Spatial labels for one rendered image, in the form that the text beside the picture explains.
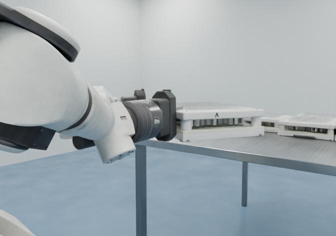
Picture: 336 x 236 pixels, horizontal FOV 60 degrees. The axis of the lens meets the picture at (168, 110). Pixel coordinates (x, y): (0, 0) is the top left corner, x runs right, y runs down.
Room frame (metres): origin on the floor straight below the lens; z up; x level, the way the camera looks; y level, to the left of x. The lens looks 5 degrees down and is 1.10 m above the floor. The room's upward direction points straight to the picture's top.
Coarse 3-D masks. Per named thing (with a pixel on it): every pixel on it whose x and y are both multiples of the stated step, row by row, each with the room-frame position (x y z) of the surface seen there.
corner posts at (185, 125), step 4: (180, 120) 0.69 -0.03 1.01; (184, 120) 0.68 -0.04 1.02; (188, 120) 0.68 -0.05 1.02; (252, 120) 0.77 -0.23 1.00; (256, 120) 0.77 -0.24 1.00; (260, 120) 0.77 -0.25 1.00; (180, 124) 0.69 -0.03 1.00; (184, 124) 0.68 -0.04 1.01; (188, 124) 0.68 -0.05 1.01; (252, 124) 0.77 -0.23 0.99; (256, 124) 0.77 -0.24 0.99; (260, 124) 0.77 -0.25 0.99; (180, 128) 0.69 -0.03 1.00; (184, 128) 0.68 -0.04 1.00; (188, 128) 0.68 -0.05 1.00
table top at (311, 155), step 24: (144, 144) 1.34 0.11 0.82; (168, 144) 1.26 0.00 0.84; (192, 144) 1.20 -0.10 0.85; (216, 144) 1.20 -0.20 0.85; (240, 144) 1.20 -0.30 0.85; (264, 144) 1.20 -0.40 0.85; (288, 144) 1.20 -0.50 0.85; (312, 144) 1.20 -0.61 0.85; (288, 168) 0.97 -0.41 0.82; (312, 168) 0.92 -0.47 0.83
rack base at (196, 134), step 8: (176, 128) 0.72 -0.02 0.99; (192, 128) 0.72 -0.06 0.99; (200, 128) 0.72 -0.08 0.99; (208, 128) 0.73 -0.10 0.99; (216, 128) 0.73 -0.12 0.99; (224, 128) 0.73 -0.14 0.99; (232, 128) 0.73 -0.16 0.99; (240, 128) 0.74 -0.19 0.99; (248, 128) 0.75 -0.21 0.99; (256, 128) 0.76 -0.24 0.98; (176, 136) 0.71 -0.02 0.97; (184, 136) 0.68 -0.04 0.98; (192, 136) 0.69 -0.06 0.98; (200, 136) 0.69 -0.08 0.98; (208, 136) 0.70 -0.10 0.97; (216, 136) 0.71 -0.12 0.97; (224, 136) 0.72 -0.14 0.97; (232, 136) 0.73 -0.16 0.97; (240, 136) 0.74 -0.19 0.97
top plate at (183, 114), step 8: (176, 112) 0.71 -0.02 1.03; (184, 112) 0.68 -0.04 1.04; (192, 112) 0.69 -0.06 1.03; (200, 112) 0.69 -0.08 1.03; (208, 112) 0.70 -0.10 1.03; (224, 112) 0.72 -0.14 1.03; (232, 112) 0.73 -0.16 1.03; (240, 112) 0.74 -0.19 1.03; (248, 112) 0.75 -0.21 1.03; (256, 112) 0.76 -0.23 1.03
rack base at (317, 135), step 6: (282, 132) 1.41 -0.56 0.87; (288, 132) 1.39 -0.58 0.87; (294, 132) 1.37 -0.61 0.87; (300, 132) 1.36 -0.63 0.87; (306, 132) 1.35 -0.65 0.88; (312, 132) 1.35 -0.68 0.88; (318, 132) 1.35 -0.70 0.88; (318, 138) 1.31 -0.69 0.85; (324, 138) 1.30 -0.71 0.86; (330, 138) 1.28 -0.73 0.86
